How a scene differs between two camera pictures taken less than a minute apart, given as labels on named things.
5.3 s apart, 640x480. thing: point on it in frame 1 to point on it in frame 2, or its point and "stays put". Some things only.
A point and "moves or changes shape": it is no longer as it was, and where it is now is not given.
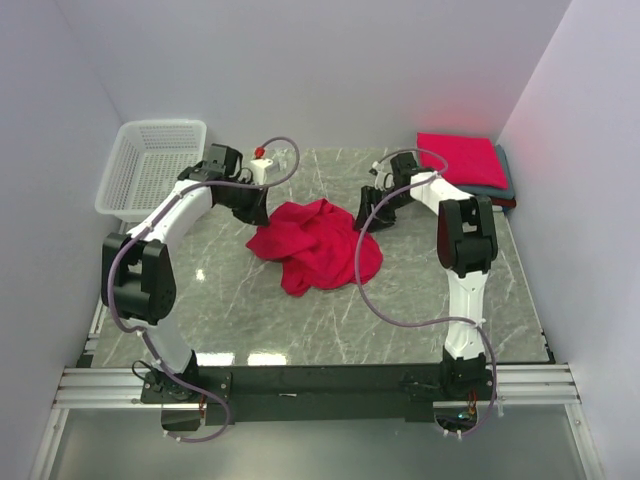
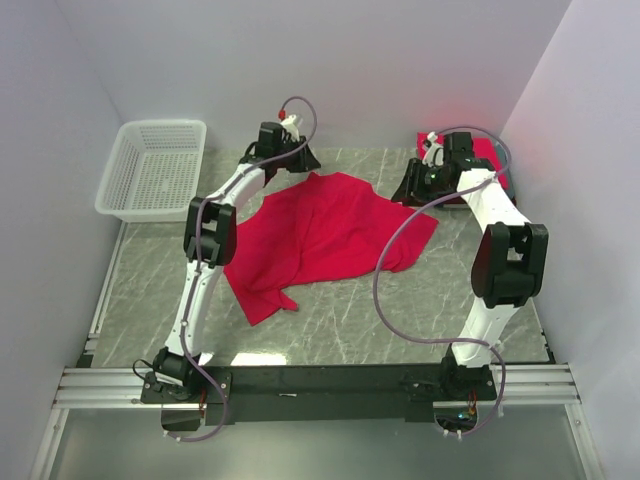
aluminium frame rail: (125, 387) stays put
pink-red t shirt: (316, 243) moves or changes shape
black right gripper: (369, 196) to (411, 190)
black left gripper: (256, 214) to (307, 160)
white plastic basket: (144, 163) stays put
